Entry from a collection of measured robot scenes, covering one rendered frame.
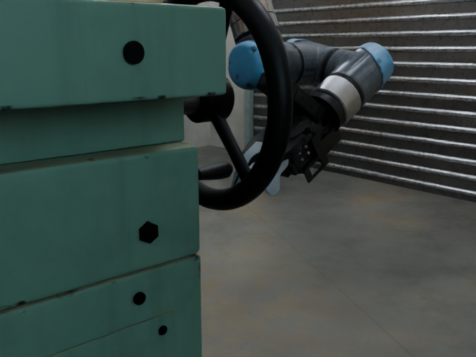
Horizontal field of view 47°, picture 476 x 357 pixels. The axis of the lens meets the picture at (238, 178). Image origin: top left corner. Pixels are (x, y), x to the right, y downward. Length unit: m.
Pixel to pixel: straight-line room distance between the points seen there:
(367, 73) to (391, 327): 1.12
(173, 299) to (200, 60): 0.19
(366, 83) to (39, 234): 0.64
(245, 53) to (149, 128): 0.45
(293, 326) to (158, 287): 1.41
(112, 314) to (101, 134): 0.13
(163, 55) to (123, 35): 0.03
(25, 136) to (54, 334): 0.13
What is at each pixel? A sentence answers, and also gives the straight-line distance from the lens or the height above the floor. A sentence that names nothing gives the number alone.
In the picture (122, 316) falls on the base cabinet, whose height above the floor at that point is 0.68.
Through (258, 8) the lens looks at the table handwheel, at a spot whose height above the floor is 0.91.
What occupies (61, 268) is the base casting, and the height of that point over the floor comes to 0.73.
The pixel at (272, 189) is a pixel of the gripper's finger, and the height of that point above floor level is 0.67.
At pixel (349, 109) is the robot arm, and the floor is 0.78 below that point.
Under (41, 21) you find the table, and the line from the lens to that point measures 0.32.
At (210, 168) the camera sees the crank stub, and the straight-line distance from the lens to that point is 0.76.
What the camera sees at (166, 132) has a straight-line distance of 0.43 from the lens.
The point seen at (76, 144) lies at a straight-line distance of 0.39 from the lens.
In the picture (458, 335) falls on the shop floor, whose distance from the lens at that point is 1.89.
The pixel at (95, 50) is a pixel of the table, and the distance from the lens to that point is 0.34.
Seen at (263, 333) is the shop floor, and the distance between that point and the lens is 1.78.
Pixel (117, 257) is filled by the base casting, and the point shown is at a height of 0.73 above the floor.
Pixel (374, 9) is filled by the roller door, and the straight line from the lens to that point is 3.70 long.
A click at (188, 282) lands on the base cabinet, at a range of 0.45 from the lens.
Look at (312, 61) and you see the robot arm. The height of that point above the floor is 0.85.
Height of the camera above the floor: 0.87
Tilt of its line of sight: 14 degrees down
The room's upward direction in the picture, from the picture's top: straight up
